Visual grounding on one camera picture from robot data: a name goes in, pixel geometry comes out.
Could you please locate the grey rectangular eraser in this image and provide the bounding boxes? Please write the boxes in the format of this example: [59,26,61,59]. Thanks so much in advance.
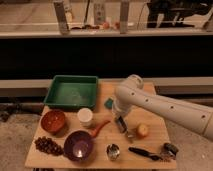
[115,116,127,133]

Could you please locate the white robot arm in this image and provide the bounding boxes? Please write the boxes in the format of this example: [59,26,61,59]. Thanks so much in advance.
[112,75,213,141]

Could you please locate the green sponge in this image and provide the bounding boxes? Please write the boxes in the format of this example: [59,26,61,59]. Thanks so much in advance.
[104,98,114,109]

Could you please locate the small green object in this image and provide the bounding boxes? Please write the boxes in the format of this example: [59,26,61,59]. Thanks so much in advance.
[126,131,134,143]

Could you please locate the yellow lemon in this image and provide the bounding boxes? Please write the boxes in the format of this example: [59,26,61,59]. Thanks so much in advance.
[136,123,149,138]

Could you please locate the white cup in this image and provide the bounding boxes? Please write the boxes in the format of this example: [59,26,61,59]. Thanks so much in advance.
[77,108,93,127]

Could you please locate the wooden table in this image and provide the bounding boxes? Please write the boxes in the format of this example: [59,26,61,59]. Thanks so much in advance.
[25,82,176,171]

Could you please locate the small metal cup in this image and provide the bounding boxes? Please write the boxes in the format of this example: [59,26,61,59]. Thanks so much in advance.
[106,144,120,161]

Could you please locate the green plastic tray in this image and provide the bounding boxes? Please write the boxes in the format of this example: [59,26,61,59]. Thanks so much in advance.
[44,75,98,110]

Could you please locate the purple bowl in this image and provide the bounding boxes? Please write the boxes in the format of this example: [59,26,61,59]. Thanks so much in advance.
[64,130,94,162]

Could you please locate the dark binder clip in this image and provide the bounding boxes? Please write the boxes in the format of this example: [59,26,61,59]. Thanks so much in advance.
[161,143,179,161]

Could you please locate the orange bowl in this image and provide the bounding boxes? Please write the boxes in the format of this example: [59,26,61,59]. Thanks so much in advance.
[41,110,66,134]

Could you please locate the bunch of dark grapes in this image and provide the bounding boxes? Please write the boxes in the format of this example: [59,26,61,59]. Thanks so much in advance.
[34,136,63,156]

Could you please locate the orange handled tool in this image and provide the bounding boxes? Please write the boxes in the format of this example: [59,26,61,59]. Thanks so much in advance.
[90,120,109,138]

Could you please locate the black handled brush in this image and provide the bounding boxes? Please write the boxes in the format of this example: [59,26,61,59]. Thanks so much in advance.
[128,147,162,161]

